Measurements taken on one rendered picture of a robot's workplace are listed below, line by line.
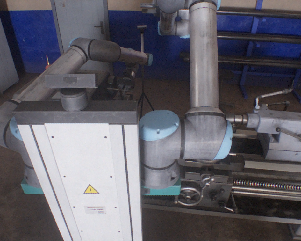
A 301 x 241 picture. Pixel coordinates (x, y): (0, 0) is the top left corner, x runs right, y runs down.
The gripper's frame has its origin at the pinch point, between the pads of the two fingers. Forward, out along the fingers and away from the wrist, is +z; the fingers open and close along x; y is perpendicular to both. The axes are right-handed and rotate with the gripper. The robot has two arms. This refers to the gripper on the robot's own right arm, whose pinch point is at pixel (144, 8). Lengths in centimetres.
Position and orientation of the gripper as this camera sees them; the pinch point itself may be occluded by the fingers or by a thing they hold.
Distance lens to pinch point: 169.2
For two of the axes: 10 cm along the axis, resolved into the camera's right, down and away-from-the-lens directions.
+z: -9.9, -0.8, 1.2
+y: -0.9, 9.9, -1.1
